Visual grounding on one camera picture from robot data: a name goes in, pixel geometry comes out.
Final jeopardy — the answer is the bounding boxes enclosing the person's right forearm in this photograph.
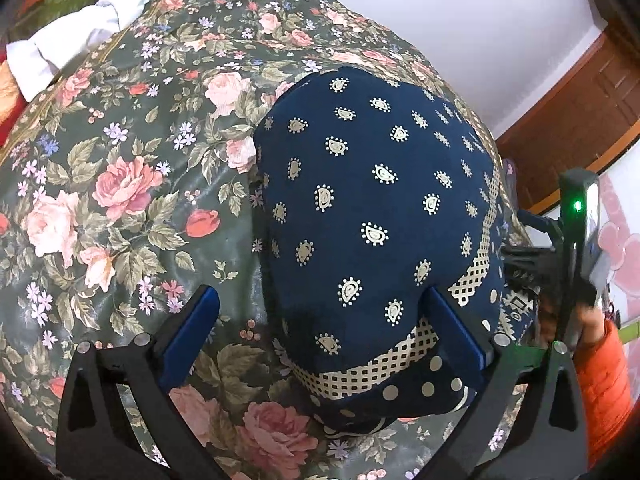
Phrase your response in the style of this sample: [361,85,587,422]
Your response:
[572,317,637,467]

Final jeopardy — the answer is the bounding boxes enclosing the navy patterned dress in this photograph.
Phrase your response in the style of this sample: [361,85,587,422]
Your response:
[252,65,541,433]

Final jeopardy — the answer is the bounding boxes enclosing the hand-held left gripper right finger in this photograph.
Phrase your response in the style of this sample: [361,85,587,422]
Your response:
[422,286,589,480]

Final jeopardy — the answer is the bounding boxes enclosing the white cloth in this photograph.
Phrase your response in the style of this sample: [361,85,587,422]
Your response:
[5,0,172,99]

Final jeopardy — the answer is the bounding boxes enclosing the green and red box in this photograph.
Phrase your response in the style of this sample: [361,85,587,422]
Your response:
[7,0,102,44]

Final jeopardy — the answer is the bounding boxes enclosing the floral bedspread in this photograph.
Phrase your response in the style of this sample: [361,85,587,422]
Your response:
[0,0,532,480]

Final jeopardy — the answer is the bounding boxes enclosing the pink heart wall stickers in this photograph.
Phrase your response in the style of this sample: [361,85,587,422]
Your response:
[594,174,640,312]

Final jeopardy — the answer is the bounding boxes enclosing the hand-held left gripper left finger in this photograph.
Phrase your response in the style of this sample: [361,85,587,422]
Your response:
[55,284,236,480]

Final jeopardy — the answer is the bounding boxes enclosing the wooden door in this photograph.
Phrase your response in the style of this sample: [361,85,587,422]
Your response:
[495,15,640,222]

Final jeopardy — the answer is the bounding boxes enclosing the person's right hand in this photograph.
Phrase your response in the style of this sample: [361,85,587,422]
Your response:
[536,286,607,352]

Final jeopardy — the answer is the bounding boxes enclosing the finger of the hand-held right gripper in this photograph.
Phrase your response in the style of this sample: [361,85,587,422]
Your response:
[500,246,552,282]

